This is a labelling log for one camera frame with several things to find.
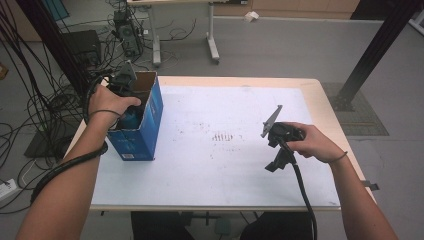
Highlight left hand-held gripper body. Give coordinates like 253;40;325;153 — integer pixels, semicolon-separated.
107;60;138;98

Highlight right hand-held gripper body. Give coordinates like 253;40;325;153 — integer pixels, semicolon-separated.
260;104;306;150

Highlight blue cardboard box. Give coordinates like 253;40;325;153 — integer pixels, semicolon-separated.
107;70;164;162

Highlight person's left hand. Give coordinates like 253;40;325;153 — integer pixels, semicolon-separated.
88;83;143;130

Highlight person's right hand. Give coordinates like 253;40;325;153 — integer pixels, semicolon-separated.
283;121;348;165

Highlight black wrist band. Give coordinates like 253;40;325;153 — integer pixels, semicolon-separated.
87;108;123;118
328;150;349;165

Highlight black computer tower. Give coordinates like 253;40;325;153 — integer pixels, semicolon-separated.
113;9;143;58

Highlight black equipment box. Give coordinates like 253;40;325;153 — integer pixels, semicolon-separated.
63;29;103;68

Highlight white table mat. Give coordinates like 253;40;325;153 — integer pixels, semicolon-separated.
90;85;342;208

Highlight light wooden table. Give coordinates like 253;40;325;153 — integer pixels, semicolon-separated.
64;75;376;212

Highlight grey foot pedal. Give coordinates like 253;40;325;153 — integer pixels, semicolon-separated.
213;216;233;237

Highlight grey floor mat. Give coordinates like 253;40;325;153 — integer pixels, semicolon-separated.
321;82;390;137

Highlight black tape piece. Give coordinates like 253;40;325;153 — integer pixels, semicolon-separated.
361;179;380;192

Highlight blue panel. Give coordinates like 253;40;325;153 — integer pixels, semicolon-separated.
41;0;71;22

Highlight white crumpled paper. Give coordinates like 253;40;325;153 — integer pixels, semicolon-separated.
244;10;260;23

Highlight wooden cabinet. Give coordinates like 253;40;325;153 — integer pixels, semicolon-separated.
213;0;361;20

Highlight person's black trousers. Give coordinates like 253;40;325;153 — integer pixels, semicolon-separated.
130;210;314;240

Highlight white power strip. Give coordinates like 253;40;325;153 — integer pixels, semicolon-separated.
0;178;18;201

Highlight right hand-held gripper black cable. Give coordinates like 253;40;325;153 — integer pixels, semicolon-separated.
274;134;318;240

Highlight hand-held gripper black cable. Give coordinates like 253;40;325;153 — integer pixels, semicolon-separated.
274;134;318;240
29;74;113;205

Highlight black metal post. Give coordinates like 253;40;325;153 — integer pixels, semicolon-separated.
329;0;424;113
14;0;96;100

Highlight black metal table frame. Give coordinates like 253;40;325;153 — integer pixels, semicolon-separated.
181;211;222;227

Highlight bundle of black floor cables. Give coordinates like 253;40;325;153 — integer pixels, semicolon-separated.
0;0;198;214

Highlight white desk frame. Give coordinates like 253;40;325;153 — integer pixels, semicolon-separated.
126;0;249;66

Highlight left hand-held gripper black cable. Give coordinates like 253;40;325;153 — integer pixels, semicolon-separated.
29;74;113;205

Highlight black stand base plate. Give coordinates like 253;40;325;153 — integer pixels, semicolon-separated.
23;129;78;160

